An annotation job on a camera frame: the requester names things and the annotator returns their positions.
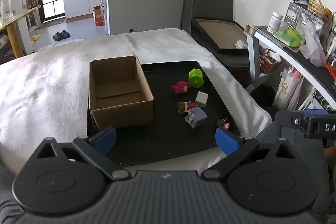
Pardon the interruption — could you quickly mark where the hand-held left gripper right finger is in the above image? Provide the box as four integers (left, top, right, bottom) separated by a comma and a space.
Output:
201, 127, 298, 181

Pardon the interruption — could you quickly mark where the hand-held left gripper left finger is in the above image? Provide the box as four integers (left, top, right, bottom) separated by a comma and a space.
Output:
35, 127, 132, 181

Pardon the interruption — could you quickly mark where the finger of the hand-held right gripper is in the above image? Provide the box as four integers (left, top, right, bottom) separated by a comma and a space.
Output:
274, 108, 332, 137

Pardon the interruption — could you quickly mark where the small brown figure toy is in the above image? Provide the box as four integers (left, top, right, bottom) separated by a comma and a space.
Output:
216, 117, 231, 131

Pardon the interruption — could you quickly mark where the brown cardboard box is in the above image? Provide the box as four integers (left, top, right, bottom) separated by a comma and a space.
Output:
89, 55, 155, 130

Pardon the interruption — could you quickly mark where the purple block robot figure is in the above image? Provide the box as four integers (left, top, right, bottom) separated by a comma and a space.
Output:
184, 107, 208, 130

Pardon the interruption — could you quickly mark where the white cube block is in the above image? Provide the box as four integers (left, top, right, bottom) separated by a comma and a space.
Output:
196, 91, 209, 108

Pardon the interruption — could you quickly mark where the red figure toy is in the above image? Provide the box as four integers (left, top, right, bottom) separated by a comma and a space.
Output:
177, 100, 203, 116

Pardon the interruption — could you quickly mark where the black tray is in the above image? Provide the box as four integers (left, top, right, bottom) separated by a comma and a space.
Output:
87, 60, 242, 167

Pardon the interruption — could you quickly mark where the green hexagonal toy cup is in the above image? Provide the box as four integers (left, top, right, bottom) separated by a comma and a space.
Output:
188, 68, 205, 89

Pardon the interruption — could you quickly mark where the pink-haired troll doll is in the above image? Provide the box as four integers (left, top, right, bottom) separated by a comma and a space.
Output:
171, 80, 190, 96

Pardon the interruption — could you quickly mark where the white tote bag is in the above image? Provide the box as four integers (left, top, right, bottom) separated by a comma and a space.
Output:
272, 68, 304, 110

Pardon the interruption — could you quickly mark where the white desk with black top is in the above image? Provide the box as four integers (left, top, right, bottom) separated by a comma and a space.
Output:
246, 26, 336, 110

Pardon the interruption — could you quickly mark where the red storage basket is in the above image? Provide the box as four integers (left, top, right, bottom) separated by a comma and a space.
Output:
259, 48, 284, 75

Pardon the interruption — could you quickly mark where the white blanket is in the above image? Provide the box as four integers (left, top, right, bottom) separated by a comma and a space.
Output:
0, 28, 273, 174

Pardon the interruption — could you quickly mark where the clear plastic bag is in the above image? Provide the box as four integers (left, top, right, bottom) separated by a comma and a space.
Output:
299, 21, 326, 68

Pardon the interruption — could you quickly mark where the green plastic bag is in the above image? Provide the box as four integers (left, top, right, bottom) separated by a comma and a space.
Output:
272, 27, 304, 48

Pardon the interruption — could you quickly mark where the white jar with pink label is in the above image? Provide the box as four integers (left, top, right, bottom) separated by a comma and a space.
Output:
267, 11, 284, 34

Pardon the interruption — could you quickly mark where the small grey drawer organizer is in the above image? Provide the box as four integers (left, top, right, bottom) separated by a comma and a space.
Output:
284, 1, 325, 31

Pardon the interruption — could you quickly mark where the pair of black slippers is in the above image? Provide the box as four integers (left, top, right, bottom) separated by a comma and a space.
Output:
53, 31, 70, 41

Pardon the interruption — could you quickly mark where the wicker basket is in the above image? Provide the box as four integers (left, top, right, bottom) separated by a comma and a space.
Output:
307, 0, 333, 21

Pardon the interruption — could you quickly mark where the orange carton box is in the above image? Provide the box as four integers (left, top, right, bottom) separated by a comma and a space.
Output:
92, 5, 106, 27

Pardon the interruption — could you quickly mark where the grey upright board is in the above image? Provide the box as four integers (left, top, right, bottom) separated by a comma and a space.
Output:
192, 0, 235, 30

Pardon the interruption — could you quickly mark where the yellow table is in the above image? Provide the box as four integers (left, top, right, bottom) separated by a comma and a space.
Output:
0, 5, 42, 58

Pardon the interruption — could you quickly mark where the clear glass container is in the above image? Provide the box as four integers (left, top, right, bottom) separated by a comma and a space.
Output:
0, 0, 14, 25

